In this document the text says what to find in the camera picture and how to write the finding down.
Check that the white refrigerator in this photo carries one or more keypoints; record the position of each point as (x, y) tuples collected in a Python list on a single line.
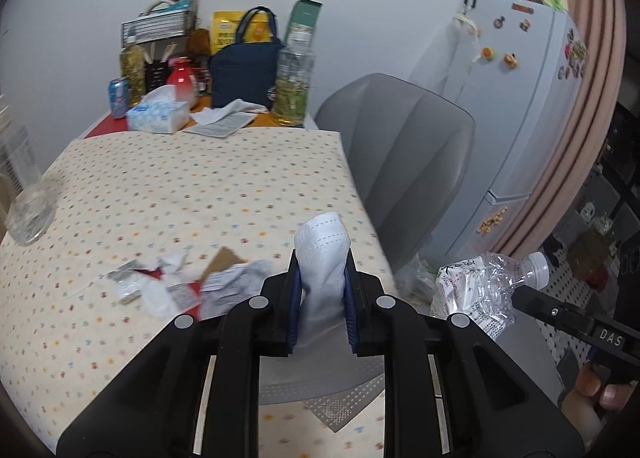
[(520, 128)]

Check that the dotted cream tablecloth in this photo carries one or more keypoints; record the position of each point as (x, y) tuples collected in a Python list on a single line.
[(175, 188)]

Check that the cardboard box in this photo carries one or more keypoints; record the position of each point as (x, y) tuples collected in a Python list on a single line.
[(590, 247)]

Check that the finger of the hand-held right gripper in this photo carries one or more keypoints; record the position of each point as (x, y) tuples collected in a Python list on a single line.
[(555, 312)]

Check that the brown plush item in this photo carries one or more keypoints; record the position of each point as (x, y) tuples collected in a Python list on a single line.
[(198, 42)]

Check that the large oil bottle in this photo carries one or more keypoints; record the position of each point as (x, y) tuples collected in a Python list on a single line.
[(295, 88)]

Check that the blue white tissue box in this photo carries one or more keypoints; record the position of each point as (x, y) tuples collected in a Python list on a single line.
[(157, 113)]

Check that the red wrapper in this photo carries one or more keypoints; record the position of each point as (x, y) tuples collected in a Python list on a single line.
[(172, 269)]

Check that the blue soda can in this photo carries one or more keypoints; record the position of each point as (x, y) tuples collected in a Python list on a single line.
[(120, 98)]

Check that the red bottle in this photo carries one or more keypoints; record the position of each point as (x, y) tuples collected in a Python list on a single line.
[(181, 78)]

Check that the green carton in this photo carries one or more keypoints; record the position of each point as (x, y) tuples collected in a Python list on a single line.
[(302, 18)]

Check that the yellow package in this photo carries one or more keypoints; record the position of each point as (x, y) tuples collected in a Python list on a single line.
[(225, 31)]

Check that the red table mat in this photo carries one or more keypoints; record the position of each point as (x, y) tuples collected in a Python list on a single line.
[(102, 126)]

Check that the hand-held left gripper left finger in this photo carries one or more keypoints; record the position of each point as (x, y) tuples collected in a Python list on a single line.
[(295, 308)]

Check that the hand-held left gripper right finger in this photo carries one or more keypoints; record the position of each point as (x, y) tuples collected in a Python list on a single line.
[(350, 318)]

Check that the pink curtain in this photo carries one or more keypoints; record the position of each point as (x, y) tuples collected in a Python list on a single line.
[(590, 103)]

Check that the white face mask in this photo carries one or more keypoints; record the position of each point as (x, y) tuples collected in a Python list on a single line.
[(320, 263)]

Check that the grey chair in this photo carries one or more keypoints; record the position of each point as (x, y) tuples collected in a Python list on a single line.
[(400, 148)]

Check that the white crumpled cloth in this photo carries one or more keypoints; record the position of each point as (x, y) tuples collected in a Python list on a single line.
[(225, 111)]

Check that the dark shelf unit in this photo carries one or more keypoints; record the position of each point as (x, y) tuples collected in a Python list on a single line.
[(612, 178)]

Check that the crushed clear plastic bottle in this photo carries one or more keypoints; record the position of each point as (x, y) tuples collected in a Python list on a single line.
[(480, 283)]

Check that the orange figure fridge magnet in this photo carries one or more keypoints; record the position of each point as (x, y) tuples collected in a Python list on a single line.
[(492, 222)]

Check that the white hanging plastic bag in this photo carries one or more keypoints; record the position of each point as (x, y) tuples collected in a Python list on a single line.
[(445, 63)]

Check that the orange round fridge magnet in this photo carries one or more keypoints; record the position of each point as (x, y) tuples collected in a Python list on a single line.
[(487, 53)]

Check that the blue white mask box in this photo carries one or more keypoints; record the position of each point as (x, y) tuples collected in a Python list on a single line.
[(170, 8)]

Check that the small oil bottle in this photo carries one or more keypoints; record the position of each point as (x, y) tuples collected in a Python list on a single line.
[(132, 71)]

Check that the yellow character fridge magnet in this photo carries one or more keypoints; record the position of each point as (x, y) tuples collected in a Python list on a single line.
[(510, 59)]

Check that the cluster of sticker magnets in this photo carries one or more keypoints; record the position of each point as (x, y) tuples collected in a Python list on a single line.
[(575, 56)]

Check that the brown cardboard piece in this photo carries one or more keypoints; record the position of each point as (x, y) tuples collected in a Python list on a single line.
[(226, 258)]

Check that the black chopstick holder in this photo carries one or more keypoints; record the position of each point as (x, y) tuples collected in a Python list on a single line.
[(159, 73)]

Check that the silver foil wrapper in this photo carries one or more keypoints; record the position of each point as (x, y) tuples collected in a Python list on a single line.
[(125, 280)]

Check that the white paper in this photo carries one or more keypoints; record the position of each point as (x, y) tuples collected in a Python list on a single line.
[(160, 302)]

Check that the clear glass pump bottle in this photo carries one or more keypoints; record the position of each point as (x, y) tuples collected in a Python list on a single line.
[(27, 208)]

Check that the person's right hand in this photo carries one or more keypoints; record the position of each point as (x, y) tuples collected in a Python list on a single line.
[(587, 385)]

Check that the printed leaflet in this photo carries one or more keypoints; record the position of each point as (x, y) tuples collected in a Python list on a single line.
[(220, 126)]

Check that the clear plastic floor bag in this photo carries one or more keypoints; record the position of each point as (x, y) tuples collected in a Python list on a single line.
[(415, 280)]

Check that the brown rectangular fridge magnet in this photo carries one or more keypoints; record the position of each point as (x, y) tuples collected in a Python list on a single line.
[(522, 7)]

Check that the navy tote bag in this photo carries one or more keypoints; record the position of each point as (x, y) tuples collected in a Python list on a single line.
[(245, 76)]

